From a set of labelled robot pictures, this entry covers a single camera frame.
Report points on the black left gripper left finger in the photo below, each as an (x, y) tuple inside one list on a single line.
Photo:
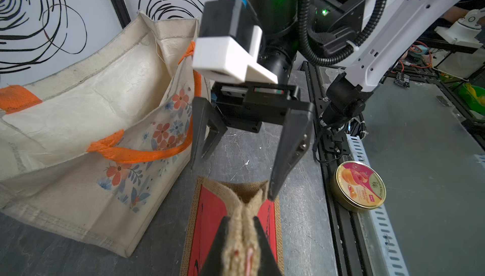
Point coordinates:
[(214, 263)]

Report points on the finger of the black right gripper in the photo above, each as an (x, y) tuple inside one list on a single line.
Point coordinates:
[(294, 143), (208, 130)]

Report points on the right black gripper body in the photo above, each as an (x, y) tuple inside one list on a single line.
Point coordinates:
[(248, 105)]

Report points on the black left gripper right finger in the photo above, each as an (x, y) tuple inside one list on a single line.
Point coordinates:
[(268, 265)]

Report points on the red Christmas jute bag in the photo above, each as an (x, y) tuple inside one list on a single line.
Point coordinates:
[(214, 200)]

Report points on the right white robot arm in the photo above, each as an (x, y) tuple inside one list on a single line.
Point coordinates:
[(327, 32)]

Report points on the cream floral canvas tote bag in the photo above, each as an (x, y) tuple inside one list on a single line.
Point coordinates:
[(92, 151)]

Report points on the round candy tin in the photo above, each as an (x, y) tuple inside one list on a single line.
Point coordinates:
[(357, 187)]

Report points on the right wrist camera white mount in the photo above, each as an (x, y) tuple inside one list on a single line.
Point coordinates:
[(228, 45)]

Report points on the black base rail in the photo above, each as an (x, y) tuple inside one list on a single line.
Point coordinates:
[(331, 150)]

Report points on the white slotted cable duct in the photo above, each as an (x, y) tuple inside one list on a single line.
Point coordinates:
[(381, 243)]

